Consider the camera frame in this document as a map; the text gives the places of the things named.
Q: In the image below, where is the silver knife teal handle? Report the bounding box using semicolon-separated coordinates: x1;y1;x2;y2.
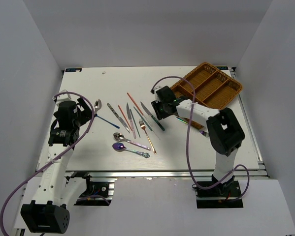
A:
140;102;165;131

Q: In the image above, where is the rose gold fork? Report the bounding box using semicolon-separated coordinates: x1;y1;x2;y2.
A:
139;119;157;154

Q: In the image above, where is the iridescent rainbow fork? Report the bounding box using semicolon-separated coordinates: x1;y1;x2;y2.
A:
176;117;210;138

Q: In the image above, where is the silver patterned table knife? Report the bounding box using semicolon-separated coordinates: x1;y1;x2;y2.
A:
107;103;130;132

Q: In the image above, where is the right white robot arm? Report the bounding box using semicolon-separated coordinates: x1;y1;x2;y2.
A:
151;86;245;196

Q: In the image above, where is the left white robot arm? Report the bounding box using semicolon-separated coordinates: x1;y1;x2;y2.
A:
20;97;94;234

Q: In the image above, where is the teal chopstick right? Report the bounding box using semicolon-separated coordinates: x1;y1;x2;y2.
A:
133;106;153;132

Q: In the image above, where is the teal chopstick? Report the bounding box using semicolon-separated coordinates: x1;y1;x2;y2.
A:
130;109;141;138
133;106;153;132

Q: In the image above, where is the teal chopstick left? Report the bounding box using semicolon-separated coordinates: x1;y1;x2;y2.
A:
130;109;141;138

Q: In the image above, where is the orange white chopstick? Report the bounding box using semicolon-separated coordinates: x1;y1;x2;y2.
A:
127;92;152;126

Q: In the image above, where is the orange chopstick left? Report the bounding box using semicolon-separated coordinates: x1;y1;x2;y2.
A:
118;105;132;131

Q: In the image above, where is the blue label sticker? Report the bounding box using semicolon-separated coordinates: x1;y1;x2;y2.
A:
65;68;82;73

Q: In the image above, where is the orange wicker cutlery tray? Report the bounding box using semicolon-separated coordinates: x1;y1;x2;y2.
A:
169;62;243;129

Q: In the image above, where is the purple iridescent spoon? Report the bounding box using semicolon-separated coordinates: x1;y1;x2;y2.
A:
112;143;150;158

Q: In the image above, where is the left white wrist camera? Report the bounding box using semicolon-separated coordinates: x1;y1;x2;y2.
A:
52;90;71;103

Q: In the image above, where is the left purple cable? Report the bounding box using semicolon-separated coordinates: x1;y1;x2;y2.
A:
1;91;98;236

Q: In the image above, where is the silver spoon blue handle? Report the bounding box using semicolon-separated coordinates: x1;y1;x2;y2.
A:
94;99;120;129

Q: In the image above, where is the silver spoon pink handle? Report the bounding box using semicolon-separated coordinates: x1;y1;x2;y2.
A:
113;132;151;150

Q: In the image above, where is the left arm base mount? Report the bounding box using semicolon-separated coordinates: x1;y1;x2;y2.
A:
74;176;112;207

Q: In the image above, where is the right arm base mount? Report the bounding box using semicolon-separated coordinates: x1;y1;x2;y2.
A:
192;181;244;209

